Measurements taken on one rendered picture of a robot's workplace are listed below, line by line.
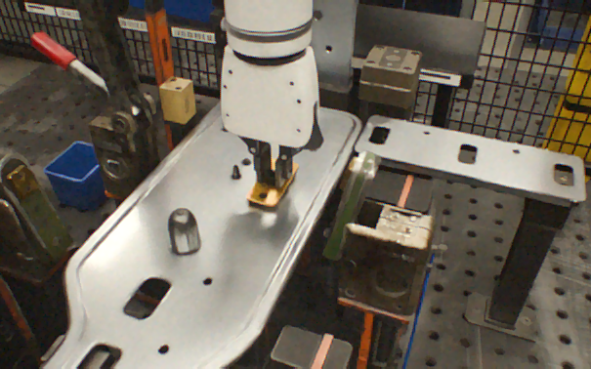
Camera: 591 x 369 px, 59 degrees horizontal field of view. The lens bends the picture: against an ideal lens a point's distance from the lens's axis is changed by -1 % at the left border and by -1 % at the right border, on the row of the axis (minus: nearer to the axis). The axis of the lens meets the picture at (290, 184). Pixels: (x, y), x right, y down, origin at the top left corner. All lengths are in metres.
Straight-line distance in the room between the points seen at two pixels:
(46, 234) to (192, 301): 0.18
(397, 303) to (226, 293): 0.19
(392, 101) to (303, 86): 0.30
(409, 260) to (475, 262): 0.48
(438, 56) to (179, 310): 0.59
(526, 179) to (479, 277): 0.32
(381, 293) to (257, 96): 0.25
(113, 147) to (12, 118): 0.81
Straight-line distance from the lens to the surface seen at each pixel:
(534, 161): 0.76
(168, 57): 0.77
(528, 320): 0.96
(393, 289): 0.59
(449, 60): 0.91
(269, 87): 0.54
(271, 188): 0.63
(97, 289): 0.57
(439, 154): 0.73
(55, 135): 1.39
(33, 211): 0.61
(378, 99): 0.82
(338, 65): 0.84
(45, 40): 0.73
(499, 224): 1.13
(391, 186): 0.69
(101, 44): 0.65
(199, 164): 0.69
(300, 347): 0.51
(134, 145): 0.70
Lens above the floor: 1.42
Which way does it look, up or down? 40 degrees down
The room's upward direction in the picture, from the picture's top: straight up
